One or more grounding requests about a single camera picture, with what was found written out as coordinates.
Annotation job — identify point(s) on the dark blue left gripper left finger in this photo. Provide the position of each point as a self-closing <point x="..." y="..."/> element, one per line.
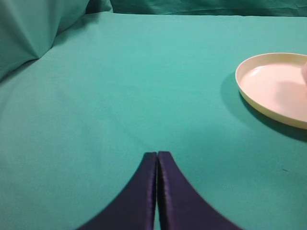
<point x="134" y="207"/>

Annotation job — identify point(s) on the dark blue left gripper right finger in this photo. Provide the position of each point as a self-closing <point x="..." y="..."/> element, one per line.
<point x="179" y="204"/>

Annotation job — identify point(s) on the red and yellow round bread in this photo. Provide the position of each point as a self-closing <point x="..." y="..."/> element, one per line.
<point x="304" y="73"/>

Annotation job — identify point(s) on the pale yellow plastic plate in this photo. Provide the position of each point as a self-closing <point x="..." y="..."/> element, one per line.
<point x="273" y="84"/>

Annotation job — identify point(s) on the green table cloth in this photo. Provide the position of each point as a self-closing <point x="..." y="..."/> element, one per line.
<point x="75" y="124"/>

